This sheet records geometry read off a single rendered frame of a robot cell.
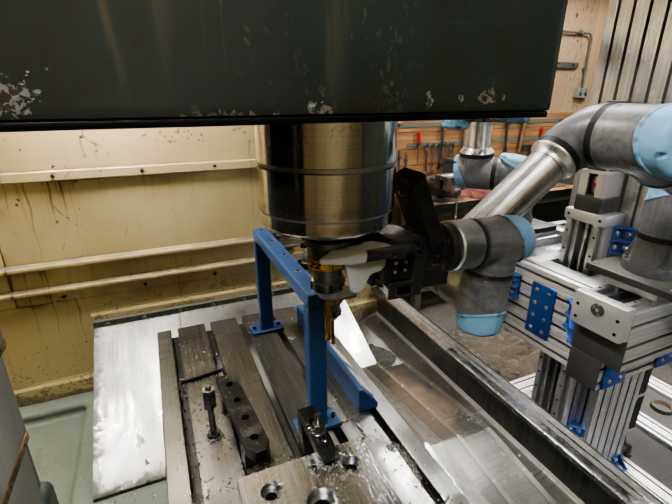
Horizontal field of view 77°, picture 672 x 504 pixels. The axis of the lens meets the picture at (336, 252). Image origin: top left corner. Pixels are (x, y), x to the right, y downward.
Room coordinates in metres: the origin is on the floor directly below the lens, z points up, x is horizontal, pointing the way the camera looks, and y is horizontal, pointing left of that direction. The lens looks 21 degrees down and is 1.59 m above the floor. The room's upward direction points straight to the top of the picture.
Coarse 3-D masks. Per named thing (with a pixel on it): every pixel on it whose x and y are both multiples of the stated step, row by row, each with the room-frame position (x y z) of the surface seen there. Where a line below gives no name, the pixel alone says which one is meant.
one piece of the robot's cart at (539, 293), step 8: (536, 288) 1.22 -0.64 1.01; (544, 288) 1.20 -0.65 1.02; (536, 296) 1.22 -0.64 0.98; (544, 296) 1.19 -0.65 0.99; (552, 296) 1.17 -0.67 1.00; (536, 304) 1.21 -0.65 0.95; (544, 304) 1.19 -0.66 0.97; (552, 304) 1.16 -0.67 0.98; (528, 312) 1.23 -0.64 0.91; (536, 312) 1.21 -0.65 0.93; (544, 312) 1.18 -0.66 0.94; (552, 312) 1.16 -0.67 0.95; (528, 320) 1.23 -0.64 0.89; (536, 320) 1.20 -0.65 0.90; (544, 320) 1.17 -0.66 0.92; (528, 328) 1.22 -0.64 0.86; (536, 328) 1.20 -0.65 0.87; (544, 328) 1.17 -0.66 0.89; (544, 336) 1.17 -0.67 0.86
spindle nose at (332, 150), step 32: (256, 128) 0.46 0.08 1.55; (288, 128) 0.42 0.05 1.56; (320, 128) 0.41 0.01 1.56; (352, 128) 0.42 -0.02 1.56; (384, 128) 0.44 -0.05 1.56; (256, 160) 0.47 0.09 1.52; (288, 160) 0.42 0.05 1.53; (320, 160) 0.41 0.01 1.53; (352, 160) 0.42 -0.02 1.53; (384, 160) 0.44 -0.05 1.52; (288, 192) 0.42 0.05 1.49; (320, 192) 0.41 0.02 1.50; (352, 192) 0.42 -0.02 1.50; (384, 192) 0.44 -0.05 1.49; (288, 224) 0.42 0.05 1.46; (320, 224) 0.41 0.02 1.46; (352, 224) 0.42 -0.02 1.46; (384, 224) 0.45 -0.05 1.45
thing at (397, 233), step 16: (448, 224) 0.57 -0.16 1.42; (368, 240) 0.54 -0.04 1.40; (384, 240) 0.51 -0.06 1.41; (400, 240) 0.50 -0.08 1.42; (416, 240) 0.51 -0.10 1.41; (448, 240) 0.56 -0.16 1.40; (416, 256) 0.51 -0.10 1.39; (432, 256) 0.55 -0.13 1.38; (448, 256) 0.55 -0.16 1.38; (384, 272) 0.50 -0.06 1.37; (400, 272) 0.51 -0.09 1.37; (416, 272) 0.51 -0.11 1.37; (432, 272) 0.54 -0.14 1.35; (416, 288) 0.51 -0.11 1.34
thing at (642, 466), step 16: (528, 384) 1.74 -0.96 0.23; (656, 384) 1.74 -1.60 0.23; (640, 416) 1.52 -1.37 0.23; (656, 416) 1.54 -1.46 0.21; (640, 432) 1.44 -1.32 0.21; (656, 432) 1.43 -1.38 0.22; (624, 448) 1.35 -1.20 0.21; (640, 448) 1.35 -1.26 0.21; (656, 448) 1.35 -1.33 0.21; (640, 464) 1.27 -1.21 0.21; (656, 464) 1.27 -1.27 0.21; (640, 480) 1.18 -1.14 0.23; (656, 480) 1.18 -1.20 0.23; (656, 496) 1.12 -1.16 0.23
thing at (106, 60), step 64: (0, 0) 0.28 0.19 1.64; (64, 0) 0.29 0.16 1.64; (128, 0) 0.30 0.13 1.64; (192, 0) 0.32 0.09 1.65; (256, 0) 0.34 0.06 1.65; (320, 0) 0.36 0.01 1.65; (384, 0) 0.38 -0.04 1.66; (448, 0) 0.40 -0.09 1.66; (512, 0) 0.43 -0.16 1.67; (0, 64) 0.27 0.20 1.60; (64, 64) 0.29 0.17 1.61; (128, 64) 0.30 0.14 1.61; (192, 64) 0.32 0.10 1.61; (256, 64) 0.34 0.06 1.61; (320, 64) 0.36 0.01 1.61; (384, 64) 0.38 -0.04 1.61; (448, 64) 0.40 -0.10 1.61; (512, 64) 0.43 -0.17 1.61; (0, 128) 0.27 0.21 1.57; (64, 128) 0.29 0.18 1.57; (128, 128) 0.30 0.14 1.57
